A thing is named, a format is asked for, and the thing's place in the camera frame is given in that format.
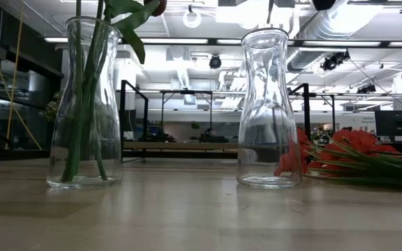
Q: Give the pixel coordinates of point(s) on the clear glass vase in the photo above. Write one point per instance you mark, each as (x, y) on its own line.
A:
(61, 139)
(267, 104)

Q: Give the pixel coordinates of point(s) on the black computer monitor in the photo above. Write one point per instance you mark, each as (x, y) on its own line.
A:
(398, 123)

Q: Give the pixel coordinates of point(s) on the black aluminium rig frame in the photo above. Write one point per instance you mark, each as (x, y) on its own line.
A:
(19, 155)

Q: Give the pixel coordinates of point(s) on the black-legged background table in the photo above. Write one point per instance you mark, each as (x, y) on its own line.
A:
(187, 92)

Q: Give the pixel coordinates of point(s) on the silver ceiling air duct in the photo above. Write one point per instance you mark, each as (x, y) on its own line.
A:
(326, 28)

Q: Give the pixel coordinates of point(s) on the black ceiling dome camera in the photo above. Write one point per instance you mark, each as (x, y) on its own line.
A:
(215, 62)

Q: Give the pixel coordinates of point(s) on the pink tulip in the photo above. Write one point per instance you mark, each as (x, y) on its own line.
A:
(88, 104)

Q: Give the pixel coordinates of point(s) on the red flower bunch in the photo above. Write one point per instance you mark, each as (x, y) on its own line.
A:
(358, 139)

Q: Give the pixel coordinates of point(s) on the green potted plant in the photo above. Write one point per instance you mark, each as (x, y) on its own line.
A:
(52, 108)

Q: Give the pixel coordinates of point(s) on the wooden shelf with black frame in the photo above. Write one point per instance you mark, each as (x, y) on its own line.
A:
(180, 145)

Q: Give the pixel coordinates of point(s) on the black ceiling spotlight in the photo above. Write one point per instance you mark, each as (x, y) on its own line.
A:
(333, 61)
(365, 89)

